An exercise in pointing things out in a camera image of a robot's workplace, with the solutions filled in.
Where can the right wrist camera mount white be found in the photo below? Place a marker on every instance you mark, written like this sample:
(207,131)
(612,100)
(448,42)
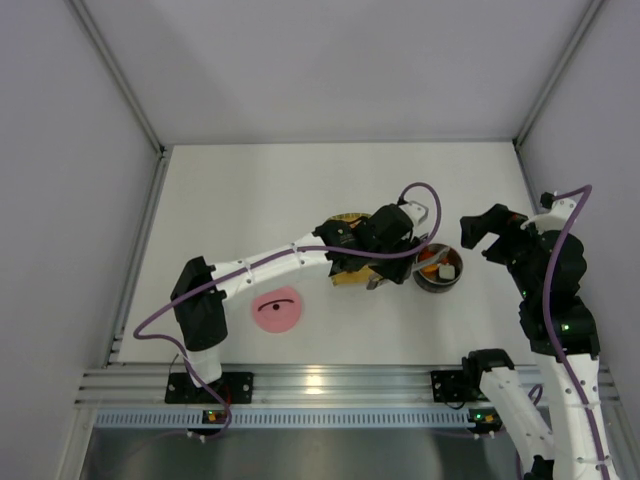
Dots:
(557,213)

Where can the pink round lid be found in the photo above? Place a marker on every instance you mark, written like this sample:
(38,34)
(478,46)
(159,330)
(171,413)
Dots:
(277,311)

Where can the orange fish shaped cake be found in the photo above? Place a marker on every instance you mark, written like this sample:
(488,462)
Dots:
(430,271)

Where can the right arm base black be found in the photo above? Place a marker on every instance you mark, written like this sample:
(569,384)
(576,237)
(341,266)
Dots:
(455,387)

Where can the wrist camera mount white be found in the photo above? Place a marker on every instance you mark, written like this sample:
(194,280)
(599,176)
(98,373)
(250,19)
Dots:
(557,213)
(415,211)

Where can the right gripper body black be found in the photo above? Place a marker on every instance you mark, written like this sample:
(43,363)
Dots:
(498,239)

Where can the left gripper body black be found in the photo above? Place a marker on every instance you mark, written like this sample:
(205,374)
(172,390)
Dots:
(395,267)

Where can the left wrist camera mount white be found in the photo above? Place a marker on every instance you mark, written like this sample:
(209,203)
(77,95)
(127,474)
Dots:
(415,211)

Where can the bamboo woven tray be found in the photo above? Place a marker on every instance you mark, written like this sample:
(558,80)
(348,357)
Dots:
(365,274)

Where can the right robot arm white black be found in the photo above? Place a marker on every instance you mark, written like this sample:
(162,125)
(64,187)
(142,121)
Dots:
(547,264)

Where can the metal tongs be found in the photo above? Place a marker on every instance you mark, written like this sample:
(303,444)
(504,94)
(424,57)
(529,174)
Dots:
(398,271)

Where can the round steel lunch box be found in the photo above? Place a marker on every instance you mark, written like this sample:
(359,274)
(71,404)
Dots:
(436,285)

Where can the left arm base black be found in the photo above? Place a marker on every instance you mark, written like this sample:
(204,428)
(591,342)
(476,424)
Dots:
(232,387)

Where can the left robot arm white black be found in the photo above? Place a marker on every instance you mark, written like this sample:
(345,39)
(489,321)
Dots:
(202,318)

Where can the aluminium rail frame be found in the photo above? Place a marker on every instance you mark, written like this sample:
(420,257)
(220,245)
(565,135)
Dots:
(278,396)

